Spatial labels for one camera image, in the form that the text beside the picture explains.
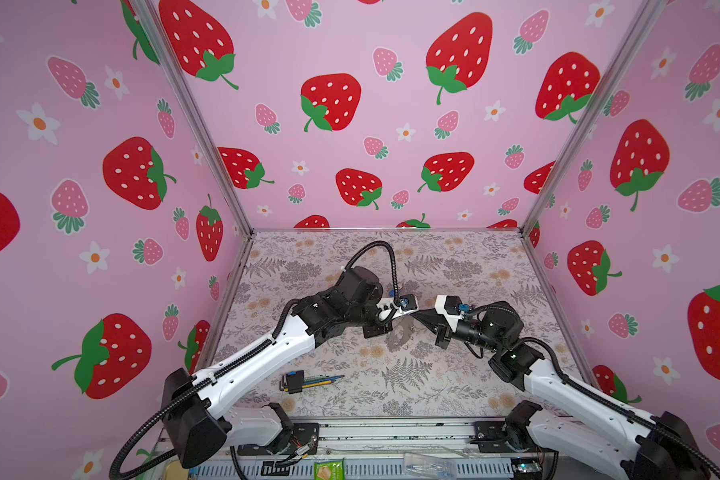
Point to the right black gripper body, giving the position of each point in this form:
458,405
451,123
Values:
473,335

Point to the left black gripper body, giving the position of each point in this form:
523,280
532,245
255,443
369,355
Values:
366,317

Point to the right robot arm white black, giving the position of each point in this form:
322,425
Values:
610,436

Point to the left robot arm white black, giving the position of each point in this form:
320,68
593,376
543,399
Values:
195,406

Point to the clear plastic bag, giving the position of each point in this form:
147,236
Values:
429,467

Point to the green packet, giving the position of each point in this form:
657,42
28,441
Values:
329,470

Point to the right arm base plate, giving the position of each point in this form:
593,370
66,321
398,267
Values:
508,436

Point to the aluminium rail frame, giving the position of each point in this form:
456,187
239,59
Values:
373,448

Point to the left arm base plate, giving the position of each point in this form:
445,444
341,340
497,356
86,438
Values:
302,437

